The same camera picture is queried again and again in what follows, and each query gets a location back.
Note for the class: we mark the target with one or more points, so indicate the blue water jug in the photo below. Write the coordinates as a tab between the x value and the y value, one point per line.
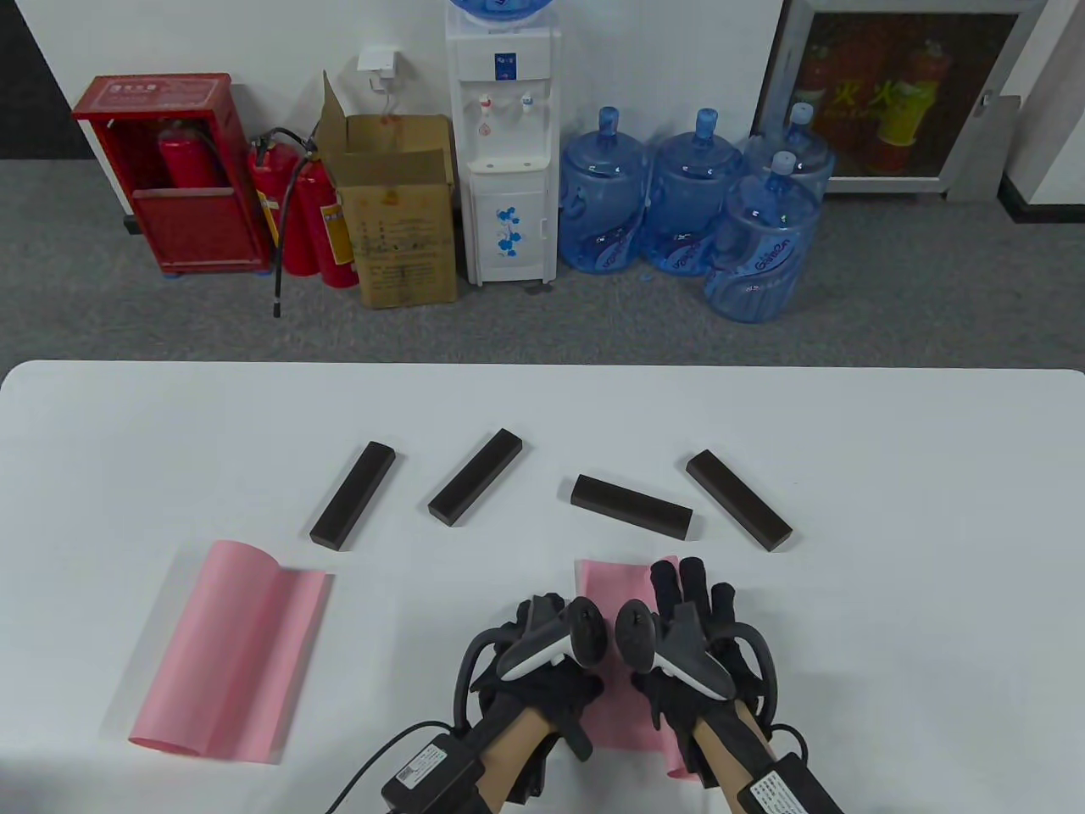
759	254
602	203
691	203
809	157

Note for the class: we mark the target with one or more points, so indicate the red fire extinguisher yellow label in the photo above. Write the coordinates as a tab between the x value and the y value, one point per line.
318	212

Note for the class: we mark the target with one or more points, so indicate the open cardboard box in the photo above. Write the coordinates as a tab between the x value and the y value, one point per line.
403	246

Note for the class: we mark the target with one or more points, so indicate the pink paper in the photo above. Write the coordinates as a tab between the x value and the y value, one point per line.
614	581
220	644

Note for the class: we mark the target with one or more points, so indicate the person's left hand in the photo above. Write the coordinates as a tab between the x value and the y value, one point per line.
551	691

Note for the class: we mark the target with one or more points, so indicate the red extinguisher behind glass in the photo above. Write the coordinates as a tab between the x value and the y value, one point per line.
815	80
920	85

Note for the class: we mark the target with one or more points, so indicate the person's right hand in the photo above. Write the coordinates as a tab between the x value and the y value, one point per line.
678	708

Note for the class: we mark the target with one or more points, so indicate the black wrist sensor box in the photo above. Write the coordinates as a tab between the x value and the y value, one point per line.
432	772
788	788

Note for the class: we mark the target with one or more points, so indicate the person's left forearm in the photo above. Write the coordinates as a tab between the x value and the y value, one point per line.
513	755

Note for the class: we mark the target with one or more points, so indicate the grey glass-door fire cabinet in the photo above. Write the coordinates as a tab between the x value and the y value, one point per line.
890	182

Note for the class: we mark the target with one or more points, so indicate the red fire extinguisher cabinet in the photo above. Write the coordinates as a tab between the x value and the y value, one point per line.
199	229

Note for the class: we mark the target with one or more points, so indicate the black and white tracking controller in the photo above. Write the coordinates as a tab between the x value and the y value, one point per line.
636	632
585	632

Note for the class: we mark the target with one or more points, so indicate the white water dispenser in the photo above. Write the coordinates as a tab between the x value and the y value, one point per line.
509	170

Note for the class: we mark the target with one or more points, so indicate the white wall socket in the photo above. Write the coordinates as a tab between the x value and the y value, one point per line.
377	61

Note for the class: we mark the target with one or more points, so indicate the dark wooden bar paperweight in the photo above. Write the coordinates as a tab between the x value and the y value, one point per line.
352	496
475	477
739	500
631	506

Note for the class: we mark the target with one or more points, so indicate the blue bottle on dispenser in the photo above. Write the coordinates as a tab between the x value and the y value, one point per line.
500	7

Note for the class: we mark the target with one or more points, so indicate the red extinguisher inside red cabinet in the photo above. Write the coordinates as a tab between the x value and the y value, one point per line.
188	161

